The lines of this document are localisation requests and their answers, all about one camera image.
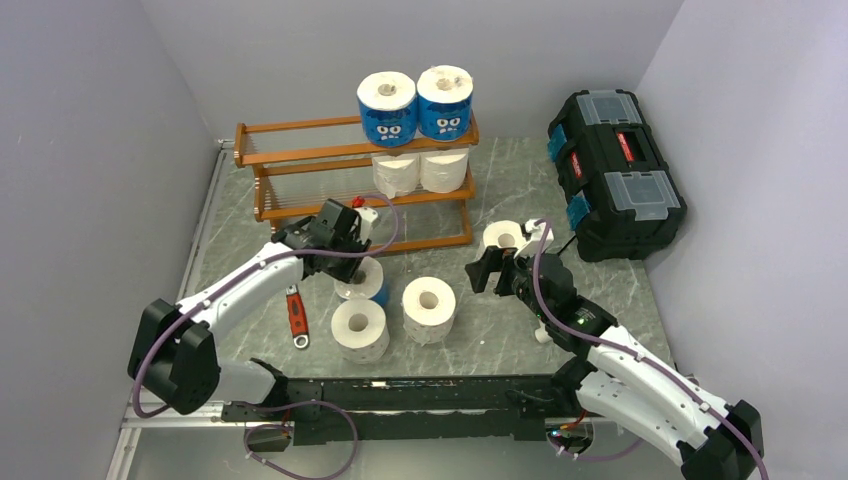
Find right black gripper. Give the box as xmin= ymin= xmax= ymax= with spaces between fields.
xmin=465 ymin=242 xmax=552 ymax=323

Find white roll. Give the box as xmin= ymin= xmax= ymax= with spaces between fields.
xmin=372 ymin=153 xmax=420 ymax=199
xmin=331 ymin=299 xmax=390 ymax=364
xmin=475 ymin=220 xmax=528 ymax=259
xmin=401 ymin=276 xmax=457 ymax=345

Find blue roll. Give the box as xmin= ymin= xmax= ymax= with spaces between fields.
xmin=334 ymin=257 xmax=389 ymax=308
xmin=356 ymin=71 xmax=418 ymax=148
xmin=416 ymin=65 xmax=474 ymax=142

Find orange wooden two-tier shelf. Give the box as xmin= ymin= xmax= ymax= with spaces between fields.
xmin=233 ymin=115 xmax=480 ymax=233

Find white roll sideways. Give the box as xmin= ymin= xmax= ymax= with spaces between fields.
xmin=419 ymin=148 xmax=470 ymax=193

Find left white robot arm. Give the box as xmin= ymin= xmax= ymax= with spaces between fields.
xmin=127 ymin=199 xmax=378 ymax=420

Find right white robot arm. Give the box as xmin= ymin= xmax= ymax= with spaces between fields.
xmin=465 ymin=247 xmax=767 ymax=479

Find green and white pipe fitting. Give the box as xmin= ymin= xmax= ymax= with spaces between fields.
xmin=534 ymin=323 xmax=551 ymax=344

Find black plastic toolbox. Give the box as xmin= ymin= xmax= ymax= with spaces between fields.
xmin=547 ymin=89 xmax=687 ymax=262

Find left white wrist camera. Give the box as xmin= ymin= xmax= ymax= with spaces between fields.
xmin=351 ymin=196 xmax=380 ymax=242

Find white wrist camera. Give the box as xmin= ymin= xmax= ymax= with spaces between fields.
xmin=351 ymin=196 xmax=380 ymax=242
xmin=516 ymin=218 xmax=555 ymax=258

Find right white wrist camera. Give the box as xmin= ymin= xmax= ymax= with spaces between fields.
xmin=516 ymin=218 xmax=555 ymax=258

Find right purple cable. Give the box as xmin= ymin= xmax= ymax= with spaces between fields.
xmin=529 ymin=218 xmax=771 ymax=480

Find purple cable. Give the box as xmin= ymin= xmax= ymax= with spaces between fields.
xmin=131 ymin=193 xmax=402 ymax=420
xmin=529 ymin=218 xmax=771 ymax=480

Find red handled tool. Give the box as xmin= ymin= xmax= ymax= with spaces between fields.
xmin=286 ymin=285 xmax=310 ymax=350

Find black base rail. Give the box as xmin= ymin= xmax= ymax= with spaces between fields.
xmin=222 ymin=374 xmax=582 ymax=446

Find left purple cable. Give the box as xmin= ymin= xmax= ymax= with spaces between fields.
xmin=131 ymin=193 xmax=402 ymax=420

